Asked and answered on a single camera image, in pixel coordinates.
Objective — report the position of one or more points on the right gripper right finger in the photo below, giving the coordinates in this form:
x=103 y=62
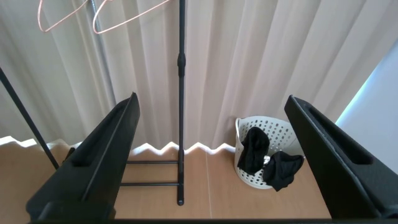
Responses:
x=337 y=186

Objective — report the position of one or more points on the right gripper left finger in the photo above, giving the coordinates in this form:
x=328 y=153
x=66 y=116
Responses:
x=62 y=193

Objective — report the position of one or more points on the white laundry basket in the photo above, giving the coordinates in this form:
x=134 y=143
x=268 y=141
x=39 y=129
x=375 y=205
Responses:
x=280 y=130

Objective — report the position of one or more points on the black clothes rack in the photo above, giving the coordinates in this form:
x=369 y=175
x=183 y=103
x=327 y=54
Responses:
x=181 y=93

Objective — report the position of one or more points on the black garment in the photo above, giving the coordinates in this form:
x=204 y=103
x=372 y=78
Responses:
x=281 y=171

